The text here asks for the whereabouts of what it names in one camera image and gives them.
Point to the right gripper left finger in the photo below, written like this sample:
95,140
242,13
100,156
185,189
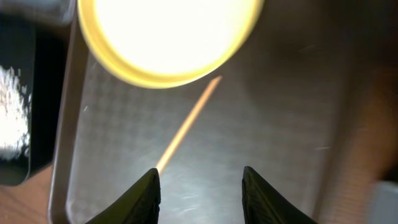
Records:
138,205

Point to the brown serving tray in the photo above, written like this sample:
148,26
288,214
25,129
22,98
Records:
278,108

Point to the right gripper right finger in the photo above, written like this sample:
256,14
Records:
264,204

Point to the rice food waste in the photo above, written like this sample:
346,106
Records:
15,111

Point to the grey dishwasher rack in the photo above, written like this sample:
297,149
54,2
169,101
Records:
383,209

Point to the wooden chopstick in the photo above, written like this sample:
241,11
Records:
187,124

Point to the black tray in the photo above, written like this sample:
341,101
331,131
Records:
38,58

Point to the yellow plate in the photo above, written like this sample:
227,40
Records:
165,43

